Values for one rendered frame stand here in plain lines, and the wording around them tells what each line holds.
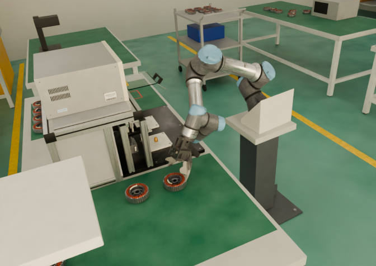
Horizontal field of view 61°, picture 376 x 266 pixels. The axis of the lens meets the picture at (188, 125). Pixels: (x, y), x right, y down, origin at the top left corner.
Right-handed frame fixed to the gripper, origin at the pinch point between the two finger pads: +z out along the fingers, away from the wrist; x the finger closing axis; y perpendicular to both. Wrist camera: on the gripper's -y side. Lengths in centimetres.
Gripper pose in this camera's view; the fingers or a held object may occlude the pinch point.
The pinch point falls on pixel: (177, 174)
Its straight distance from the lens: 157.4
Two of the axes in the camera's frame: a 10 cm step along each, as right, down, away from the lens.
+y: -7.3, -1.3, -6.7
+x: 5.9, 3.7, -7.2
